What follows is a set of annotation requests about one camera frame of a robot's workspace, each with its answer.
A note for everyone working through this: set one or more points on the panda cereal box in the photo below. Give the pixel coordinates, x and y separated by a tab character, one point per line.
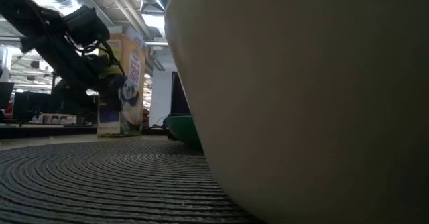
134	59

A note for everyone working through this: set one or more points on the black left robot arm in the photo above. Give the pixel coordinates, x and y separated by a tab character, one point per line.
50	39

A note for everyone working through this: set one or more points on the row of small boxes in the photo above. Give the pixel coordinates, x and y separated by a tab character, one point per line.
58	119

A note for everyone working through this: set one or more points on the green plate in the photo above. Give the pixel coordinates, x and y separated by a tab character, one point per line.
186	130

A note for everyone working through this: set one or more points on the black monitor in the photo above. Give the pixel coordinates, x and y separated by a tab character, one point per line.
6	96

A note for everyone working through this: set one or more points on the grey woven round placemat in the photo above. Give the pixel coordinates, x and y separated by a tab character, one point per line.
100	183

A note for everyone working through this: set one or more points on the cream ceramic bowl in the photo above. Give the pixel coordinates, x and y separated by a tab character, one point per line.
318	116

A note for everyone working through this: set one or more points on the black metal table frame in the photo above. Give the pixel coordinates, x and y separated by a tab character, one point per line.
40	131

